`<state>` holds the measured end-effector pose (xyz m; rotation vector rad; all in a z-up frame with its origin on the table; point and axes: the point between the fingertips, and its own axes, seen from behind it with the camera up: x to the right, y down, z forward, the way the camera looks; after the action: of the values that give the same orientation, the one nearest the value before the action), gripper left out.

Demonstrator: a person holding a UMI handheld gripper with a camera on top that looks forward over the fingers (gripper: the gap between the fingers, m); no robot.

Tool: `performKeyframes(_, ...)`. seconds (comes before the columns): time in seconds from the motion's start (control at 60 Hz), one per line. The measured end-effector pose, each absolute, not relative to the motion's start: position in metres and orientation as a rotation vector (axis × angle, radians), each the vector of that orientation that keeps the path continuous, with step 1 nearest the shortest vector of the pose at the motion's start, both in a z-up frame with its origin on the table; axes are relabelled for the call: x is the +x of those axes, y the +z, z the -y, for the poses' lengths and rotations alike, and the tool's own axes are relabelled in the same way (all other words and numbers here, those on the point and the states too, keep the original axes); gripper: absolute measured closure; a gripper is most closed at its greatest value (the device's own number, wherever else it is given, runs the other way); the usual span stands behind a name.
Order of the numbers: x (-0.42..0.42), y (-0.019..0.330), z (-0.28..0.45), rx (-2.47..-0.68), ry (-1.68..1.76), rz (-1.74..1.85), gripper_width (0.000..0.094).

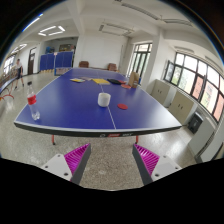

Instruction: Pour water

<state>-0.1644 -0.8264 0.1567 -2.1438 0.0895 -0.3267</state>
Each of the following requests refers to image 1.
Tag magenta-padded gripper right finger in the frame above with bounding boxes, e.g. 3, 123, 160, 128
131, 143, 183, 186

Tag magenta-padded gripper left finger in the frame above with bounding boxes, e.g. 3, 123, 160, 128
40, 143, 92, 186

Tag clear bottle with red label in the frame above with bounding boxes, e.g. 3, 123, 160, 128
26, 81, 41, 121

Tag flat round red coaster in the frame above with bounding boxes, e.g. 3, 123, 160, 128
116, 103, 129, 111

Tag black floor unit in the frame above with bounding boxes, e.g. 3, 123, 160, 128
187, 111, 205, 135

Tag white two-door cabinet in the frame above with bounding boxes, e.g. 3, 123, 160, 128
150, 78, 172, 108
167, 90, 195, 126

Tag white cup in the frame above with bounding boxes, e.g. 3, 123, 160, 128
97, 92, 112, 108

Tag small yellow and blue book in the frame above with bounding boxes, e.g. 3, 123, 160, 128
69, 77, 87, 84

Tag brown cardboard box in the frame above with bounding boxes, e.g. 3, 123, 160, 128
127, 71, 141, 89

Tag large multi-pane window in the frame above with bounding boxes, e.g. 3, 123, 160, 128
164, 51, 224, 123

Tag blue table tennis table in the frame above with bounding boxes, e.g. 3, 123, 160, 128
0, 77, 17, 102

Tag blue partition panels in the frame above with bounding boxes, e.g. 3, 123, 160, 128
39, 50, 75, 76

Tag tall narrow window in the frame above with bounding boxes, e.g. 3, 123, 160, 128
127, 42, 154, 79

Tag person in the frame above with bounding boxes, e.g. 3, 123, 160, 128
14, 58, 25, 90

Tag dark brown door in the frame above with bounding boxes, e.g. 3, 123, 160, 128
27, 46, 37, 75

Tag ceiling strip lights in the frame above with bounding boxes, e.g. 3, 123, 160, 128
9, 24, 67, 56

